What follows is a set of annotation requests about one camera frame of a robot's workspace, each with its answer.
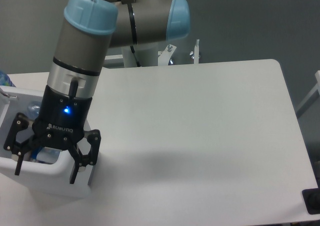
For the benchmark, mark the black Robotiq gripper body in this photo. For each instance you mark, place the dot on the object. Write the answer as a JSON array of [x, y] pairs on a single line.
[[60, 122]]

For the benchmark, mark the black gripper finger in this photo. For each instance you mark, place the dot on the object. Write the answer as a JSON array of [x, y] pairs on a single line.
[[19, 149], [93, 137]]

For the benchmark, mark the white paper carton trash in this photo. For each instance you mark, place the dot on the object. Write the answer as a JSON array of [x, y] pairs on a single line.
[[48, 155]]

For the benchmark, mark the clear crushed plastic bottle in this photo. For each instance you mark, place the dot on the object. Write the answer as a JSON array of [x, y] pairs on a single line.
[[33, 109]]

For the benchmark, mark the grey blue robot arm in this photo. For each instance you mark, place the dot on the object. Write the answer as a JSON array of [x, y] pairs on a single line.
[[89, 28]]

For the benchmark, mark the white plastic trash can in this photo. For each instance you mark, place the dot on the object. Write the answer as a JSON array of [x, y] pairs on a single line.
[[47, 178]]

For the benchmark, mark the blue packaging in bin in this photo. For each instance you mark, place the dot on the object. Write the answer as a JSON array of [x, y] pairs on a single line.
[[33, 155]]

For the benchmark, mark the blue patterned object at left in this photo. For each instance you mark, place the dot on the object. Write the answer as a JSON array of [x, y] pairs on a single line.
[[5, 80]]

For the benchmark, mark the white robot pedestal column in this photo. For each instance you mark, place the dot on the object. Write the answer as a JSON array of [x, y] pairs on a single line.
[[142, 55]]

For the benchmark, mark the white pedestal base frame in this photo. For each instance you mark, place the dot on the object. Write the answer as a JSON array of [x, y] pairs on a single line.
[[166, 57]]

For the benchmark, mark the white frame at right edge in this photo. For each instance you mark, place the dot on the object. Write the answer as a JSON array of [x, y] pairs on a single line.
[[310, 98]]

